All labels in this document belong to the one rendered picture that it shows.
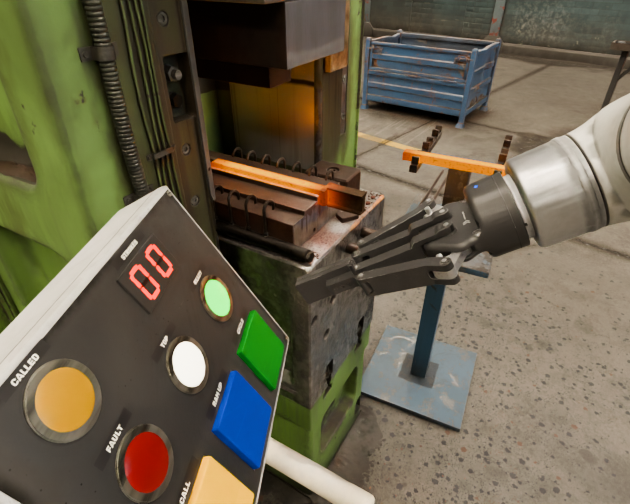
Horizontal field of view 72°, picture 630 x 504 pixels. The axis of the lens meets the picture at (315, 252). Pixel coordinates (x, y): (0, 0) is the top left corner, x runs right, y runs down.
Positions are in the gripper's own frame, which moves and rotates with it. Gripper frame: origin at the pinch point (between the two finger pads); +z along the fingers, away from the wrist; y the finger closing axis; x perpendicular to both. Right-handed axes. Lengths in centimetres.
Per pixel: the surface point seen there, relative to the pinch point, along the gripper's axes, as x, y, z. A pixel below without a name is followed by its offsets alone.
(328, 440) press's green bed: -83, 41, 50
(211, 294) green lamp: 4.7, -0.8, 12.8
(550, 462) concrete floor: -134, 50, -8
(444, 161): -26, 73, -15
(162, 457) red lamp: 2.4, -19.2, 12.8
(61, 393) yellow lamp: 12.7, -20.2, 12.8
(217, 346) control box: 0.9, -5.4, 13.2
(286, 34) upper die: 21.8, 35.2, -1.8
